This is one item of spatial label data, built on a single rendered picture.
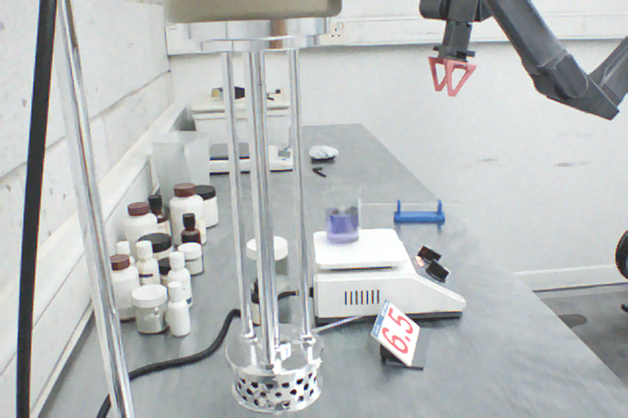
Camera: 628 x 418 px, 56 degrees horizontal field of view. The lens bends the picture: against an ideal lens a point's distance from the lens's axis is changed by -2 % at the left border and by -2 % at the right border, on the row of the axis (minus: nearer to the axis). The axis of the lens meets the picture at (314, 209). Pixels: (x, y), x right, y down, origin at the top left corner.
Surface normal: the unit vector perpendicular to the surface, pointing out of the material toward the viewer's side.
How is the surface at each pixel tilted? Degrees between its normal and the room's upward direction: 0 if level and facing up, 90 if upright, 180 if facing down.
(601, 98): 90
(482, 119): 90
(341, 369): 0
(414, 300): 90
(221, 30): 90
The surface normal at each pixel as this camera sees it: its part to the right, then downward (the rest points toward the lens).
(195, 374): -0.04, -0.95
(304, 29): 0.67, 0.21
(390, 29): 0.10, 0.30
